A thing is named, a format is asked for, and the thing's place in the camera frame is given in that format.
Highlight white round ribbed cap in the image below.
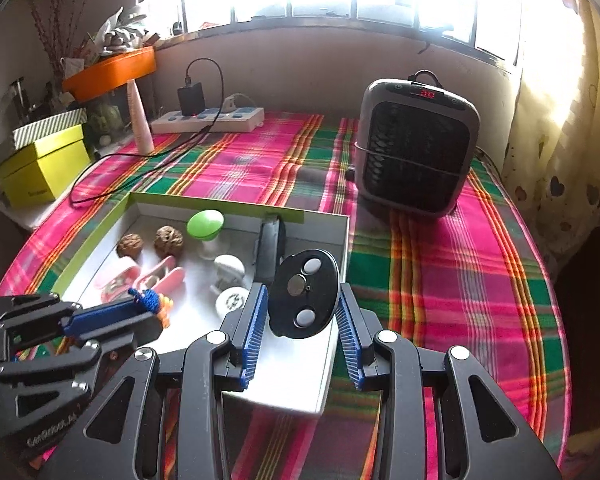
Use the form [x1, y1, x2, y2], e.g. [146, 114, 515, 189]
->
[216, 286, 251, 317]

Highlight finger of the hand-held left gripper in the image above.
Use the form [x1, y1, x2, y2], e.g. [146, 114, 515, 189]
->
[0, 314, 163, 394]
[0, 294, 146, 350]

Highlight white mushroom-shaped knob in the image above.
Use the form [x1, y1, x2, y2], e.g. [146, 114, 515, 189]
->
[209, 255, 247, 295]

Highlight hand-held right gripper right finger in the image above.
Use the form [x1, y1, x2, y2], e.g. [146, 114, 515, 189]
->
[336, 282, 563, 480]

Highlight brown walnut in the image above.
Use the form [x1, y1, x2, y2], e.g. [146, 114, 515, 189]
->
[116, 233, 144, 261]
[154, 226, 185, 258]

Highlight pink green plaid blanket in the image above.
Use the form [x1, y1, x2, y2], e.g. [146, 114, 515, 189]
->
[0, 112, 573, 480]

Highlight green white striped box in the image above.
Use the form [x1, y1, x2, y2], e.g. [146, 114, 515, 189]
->
[12, 107, 88, 151]

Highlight green and white cardboard box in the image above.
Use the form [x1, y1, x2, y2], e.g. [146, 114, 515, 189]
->
[52, 191, 352, 416]

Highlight black rectangular device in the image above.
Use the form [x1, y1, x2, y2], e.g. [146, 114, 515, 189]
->
[254, 214, 287, 288]

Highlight grey space heater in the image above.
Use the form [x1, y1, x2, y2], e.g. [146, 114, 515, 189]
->
[354, 71, 481, 219]

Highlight orange box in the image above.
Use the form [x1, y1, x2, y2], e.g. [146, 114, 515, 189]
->
[62, 46, 158, 102]

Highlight black oval disc white buttons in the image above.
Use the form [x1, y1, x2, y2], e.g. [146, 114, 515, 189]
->
[269, 249, 341, 338]

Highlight black charger cable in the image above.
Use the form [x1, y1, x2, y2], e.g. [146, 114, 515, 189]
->
[70, 57, 226, 208]

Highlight white power strip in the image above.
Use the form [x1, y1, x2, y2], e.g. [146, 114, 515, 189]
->
[150, 106, 266, 134]

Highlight green mushroom-shaped massager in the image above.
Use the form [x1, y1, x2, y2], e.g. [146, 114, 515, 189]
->
[186, 209, 226, 261]

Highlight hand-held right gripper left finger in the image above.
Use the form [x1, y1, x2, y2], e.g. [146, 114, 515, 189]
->
[40, 282, 270, 480]

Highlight dark glass jar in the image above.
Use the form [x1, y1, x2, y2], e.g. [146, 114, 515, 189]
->
[10, 77, 31, 121]

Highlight yellow cardboard box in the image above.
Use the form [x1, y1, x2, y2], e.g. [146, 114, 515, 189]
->
[0, 124, 92, 209]

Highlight dried branches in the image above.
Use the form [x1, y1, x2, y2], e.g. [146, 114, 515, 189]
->
[22, 0, 81, 68]

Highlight white cosmetic tube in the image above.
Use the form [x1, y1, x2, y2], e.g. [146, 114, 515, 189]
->
[127, 79, 155, 155]

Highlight cream heart-print curtain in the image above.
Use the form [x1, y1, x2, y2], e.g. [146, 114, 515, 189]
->
[500, 0, 600, 271]

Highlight glass fish tank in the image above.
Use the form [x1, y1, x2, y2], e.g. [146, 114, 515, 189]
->
[85, 92, 131, 143]

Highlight black charger adapter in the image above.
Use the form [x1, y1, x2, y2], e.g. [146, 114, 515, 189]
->
[177, 82, 203, 117]

